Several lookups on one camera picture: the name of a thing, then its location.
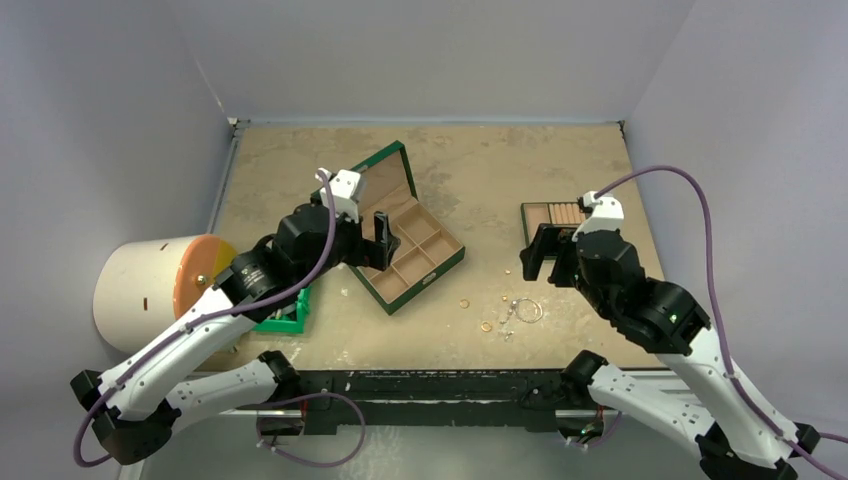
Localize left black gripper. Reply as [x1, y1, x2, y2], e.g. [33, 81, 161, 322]
[297, 203, 398, 289]

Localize green jewelry box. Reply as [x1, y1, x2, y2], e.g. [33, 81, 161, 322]
[351, 141, 466, 315]

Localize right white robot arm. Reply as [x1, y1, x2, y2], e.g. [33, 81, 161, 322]
[520, 224, 821, 479]

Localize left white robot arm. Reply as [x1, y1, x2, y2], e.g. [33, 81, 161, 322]
[70, 203, 401, 467]

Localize green plastic bin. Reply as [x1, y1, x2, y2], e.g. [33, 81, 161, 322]
[254, 287, 311, 335]

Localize white cylinder with orange lid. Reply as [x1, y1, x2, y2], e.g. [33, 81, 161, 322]
[93, 234, 236, 355]

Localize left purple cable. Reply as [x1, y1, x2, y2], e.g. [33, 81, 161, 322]
[72, 168, 338, 469]

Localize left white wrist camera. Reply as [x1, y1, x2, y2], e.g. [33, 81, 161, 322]
[316, 168, 366, 224]

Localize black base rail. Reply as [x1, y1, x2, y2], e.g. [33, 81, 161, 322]
[254, 367, 627, 439]

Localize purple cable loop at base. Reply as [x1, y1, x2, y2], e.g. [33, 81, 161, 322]
[255, 392, 367, 469]

